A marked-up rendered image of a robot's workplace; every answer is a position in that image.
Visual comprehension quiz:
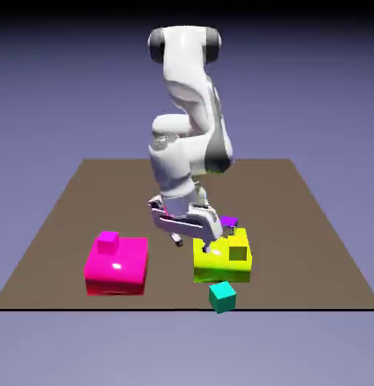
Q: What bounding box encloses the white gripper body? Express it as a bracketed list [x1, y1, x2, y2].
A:
[149, 204, 225, 243]

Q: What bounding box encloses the small yellow cube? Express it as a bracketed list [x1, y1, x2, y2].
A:
[227, 235, 249, 262]

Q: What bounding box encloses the small purple cube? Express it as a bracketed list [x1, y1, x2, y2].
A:
[219, 215, 239, 237]

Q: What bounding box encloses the small teal cube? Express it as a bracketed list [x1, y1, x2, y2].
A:
[208, 280, 238, 315]

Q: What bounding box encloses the small magenta cube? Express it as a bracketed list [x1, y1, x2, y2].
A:
[96, 230, 121, 256]

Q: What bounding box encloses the large yellow box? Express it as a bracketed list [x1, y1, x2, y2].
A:
[192, 227, 253, 284]

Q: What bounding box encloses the large pink box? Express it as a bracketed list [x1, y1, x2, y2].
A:
[84, 236, 149, 297]

